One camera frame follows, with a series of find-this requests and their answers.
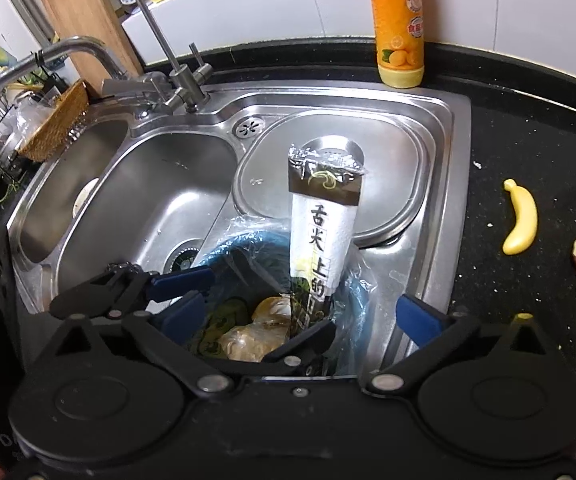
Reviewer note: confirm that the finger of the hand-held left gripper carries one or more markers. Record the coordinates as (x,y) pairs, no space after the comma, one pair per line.
(313,340)
(182,280)

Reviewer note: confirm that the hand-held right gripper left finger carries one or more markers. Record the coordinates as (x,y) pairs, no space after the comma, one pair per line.
(182,317)

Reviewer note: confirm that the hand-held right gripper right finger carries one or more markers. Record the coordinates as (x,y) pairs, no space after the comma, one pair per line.
(418,321)

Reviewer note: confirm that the blue basket with plastic liner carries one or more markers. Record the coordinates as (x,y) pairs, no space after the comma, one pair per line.
(355,305)

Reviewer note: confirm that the ginger root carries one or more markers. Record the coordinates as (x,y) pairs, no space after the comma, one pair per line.
(248,345)

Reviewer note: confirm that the black white noodle package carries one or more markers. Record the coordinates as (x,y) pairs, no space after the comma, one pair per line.
(323,240)

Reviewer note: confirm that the stainless steel sink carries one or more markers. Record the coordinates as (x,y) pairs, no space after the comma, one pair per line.
(142,185)

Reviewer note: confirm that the white dish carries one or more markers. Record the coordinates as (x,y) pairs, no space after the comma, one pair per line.
(86,197)

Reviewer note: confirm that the steel sink cover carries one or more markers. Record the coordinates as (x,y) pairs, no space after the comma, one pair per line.
(268,170)

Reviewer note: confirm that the yellow toy banana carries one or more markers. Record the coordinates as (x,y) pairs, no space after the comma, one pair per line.
(520,220)

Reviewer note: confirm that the wicker basket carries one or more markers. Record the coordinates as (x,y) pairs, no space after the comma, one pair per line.
(57,120)

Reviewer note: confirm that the thin steel tap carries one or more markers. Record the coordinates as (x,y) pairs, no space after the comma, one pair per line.
(167,45)

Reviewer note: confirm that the chrome faucet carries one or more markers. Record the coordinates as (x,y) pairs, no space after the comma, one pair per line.
(67,52)

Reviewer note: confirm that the wooden cutting board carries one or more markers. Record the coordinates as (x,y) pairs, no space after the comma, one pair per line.
(87,25)

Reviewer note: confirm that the orange dish soap bottle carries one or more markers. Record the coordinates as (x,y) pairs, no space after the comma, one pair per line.
(400,35)

